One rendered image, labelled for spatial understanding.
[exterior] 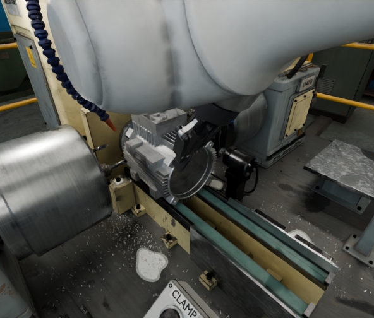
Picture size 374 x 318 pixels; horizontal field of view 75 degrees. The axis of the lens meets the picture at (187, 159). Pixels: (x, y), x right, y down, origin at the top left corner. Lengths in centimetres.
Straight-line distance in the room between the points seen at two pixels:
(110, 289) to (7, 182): 36
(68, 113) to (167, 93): 68
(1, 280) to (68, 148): 26
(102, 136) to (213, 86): 61
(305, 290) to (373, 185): 43
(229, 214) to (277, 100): 46
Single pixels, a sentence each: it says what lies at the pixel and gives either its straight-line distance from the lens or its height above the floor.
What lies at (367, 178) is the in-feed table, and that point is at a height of 92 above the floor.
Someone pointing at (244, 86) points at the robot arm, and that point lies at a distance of 16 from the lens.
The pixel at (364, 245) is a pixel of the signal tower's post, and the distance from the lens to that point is 85.
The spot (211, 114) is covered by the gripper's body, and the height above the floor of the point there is 126.
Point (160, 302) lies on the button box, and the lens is 38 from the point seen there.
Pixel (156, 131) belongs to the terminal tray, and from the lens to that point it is 61.
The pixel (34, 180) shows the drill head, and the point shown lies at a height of 113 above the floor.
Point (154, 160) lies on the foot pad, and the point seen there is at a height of 108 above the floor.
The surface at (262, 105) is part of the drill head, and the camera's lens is 88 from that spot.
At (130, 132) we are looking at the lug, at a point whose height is 109.
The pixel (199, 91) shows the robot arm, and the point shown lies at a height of 136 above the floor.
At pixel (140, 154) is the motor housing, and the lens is 65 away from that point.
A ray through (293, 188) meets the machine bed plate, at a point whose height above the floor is 80.
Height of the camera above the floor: 141
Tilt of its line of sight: 35 degrees down
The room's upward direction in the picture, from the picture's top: straight up
